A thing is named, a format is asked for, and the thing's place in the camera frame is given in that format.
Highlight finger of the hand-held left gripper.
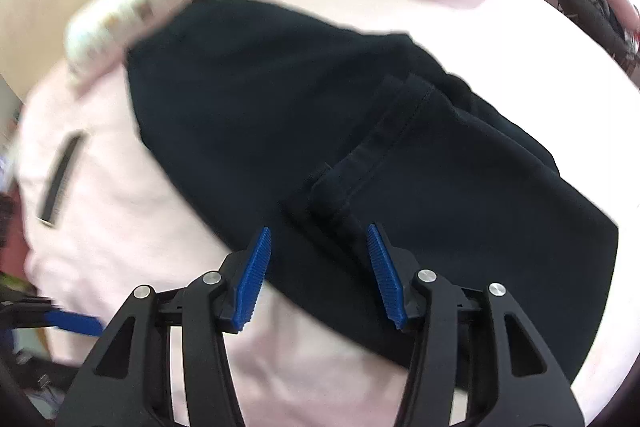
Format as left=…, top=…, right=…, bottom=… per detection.
left=0, top=293, right=104, bottom=339

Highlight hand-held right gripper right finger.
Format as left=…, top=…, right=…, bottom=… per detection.
left=366, top=223, right=586, bottom=427

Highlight black pants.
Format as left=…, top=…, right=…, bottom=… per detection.
left=125, top=0, right=621, bottom=388

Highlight smartphone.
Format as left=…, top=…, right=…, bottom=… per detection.
left=38, top=131, right=89, bottom=228

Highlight cream headboard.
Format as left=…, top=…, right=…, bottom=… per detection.
left=0, top=0, right=241, bottom=108

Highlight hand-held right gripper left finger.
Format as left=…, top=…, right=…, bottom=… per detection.
left=55, top=227, right=272, bottom=427

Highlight pink bed sheet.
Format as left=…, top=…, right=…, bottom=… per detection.
left=15, top=0, right=640, bottom=427

